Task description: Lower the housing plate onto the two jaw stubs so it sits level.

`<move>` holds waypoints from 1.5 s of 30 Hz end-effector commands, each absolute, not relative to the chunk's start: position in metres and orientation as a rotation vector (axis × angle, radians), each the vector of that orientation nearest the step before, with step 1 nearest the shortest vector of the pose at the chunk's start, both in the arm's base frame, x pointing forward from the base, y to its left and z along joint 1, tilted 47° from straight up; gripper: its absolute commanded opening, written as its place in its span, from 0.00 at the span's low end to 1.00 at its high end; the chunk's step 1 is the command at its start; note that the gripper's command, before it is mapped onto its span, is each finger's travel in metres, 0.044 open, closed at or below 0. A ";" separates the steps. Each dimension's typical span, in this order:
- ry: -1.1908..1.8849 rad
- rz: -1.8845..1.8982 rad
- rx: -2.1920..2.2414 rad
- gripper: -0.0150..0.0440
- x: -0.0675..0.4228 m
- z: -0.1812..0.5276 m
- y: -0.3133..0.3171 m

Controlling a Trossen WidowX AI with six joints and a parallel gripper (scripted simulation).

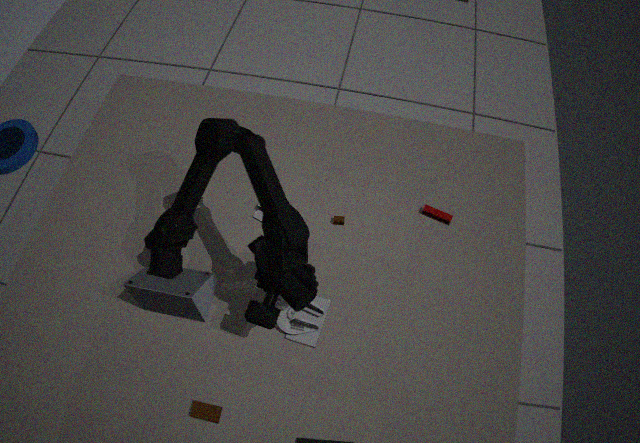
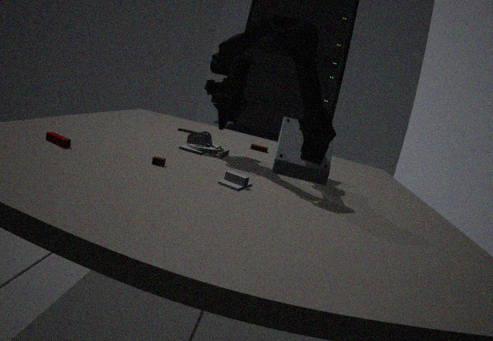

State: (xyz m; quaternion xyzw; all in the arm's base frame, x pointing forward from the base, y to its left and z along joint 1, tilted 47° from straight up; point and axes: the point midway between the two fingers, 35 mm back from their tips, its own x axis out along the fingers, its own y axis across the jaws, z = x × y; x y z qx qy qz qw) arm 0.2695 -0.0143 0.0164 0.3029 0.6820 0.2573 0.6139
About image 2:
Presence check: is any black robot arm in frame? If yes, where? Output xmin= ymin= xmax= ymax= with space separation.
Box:
xmin=210 ymin=14 xmax=337 ymax=165

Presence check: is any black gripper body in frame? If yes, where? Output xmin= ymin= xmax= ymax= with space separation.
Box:
xmin=211 ymin=75 xmax=249 ymax=108

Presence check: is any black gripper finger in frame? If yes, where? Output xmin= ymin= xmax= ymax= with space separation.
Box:
xmin=213 ymin=103 xmax=235 ymax=130
xmin=228 ymin=107 xmax=245 ymax=122

